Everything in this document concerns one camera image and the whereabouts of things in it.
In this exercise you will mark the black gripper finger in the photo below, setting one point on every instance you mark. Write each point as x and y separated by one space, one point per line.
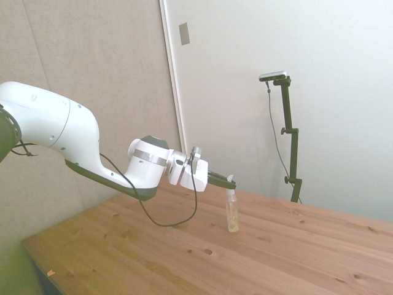
222 183
218 176

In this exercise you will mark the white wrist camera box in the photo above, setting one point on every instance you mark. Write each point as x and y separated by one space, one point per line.
197 152

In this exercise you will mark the black camera stand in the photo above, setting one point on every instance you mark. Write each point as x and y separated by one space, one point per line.
294 153
273 129

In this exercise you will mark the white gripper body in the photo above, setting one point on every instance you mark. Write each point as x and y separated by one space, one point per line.
198 178

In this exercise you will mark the white door frame trim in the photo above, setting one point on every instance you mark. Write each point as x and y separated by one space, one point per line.
176 92

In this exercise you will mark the grey wall plate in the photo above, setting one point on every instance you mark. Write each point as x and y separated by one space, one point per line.
184 33

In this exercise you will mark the clear sanitizer bottle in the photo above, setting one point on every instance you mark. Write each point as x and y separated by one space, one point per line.
232 209

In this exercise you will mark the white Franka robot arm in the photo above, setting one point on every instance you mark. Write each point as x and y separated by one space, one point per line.
61 123

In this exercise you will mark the grey camera on stand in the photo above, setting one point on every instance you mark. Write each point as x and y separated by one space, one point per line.
273 76

